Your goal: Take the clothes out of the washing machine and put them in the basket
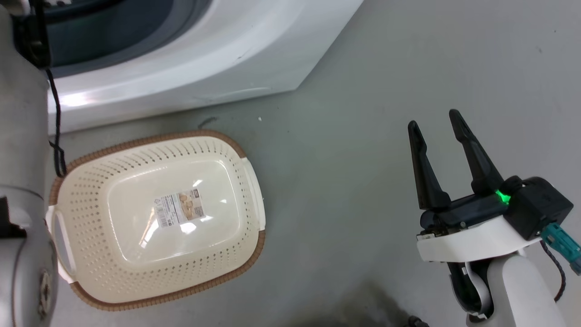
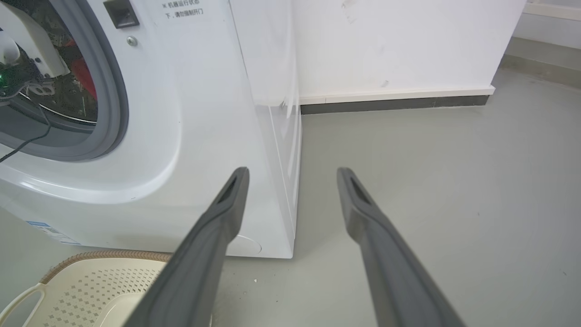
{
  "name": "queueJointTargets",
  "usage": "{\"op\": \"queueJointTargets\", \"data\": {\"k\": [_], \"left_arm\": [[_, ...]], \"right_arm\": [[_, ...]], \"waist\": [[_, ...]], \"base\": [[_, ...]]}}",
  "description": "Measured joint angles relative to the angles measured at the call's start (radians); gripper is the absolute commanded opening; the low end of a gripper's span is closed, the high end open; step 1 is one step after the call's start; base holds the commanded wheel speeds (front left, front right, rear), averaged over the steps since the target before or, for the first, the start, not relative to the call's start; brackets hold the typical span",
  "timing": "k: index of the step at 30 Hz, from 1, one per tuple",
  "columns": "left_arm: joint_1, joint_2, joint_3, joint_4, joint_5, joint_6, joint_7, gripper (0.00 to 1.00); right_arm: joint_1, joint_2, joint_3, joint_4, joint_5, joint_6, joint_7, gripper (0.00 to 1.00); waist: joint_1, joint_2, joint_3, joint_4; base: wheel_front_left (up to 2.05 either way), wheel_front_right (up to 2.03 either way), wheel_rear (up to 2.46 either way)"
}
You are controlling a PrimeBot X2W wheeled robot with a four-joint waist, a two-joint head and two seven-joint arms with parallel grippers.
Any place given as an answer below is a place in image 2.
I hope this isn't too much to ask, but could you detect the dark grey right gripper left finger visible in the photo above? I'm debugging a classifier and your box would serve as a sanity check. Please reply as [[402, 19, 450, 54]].
[[123, 167, 250, 327]]

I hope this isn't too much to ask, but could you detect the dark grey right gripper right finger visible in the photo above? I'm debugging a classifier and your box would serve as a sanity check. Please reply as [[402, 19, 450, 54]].
[[337, 167, 467, 327]]

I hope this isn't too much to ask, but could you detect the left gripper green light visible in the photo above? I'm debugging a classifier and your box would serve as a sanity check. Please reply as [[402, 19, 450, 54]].
[[0, 58, 56, 108]]

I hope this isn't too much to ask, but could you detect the cream perforated laundry basket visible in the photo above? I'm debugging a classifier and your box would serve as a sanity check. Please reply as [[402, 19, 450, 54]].
[[0, 250, 174, 327]]

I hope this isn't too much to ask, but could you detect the white front-load washing machine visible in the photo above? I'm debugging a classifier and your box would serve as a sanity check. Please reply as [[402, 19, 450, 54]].
[[0, 0, 303, 259]]

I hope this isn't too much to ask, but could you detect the red garment in drum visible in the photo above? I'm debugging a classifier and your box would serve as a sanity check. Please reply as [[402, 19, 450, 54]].
[[64, 40, 98, 101]]

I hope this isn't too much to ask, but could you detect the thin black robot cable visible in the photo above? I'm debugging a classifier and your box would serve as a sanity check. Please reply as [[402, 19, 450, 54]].
[[0, 93, 53, 163]]

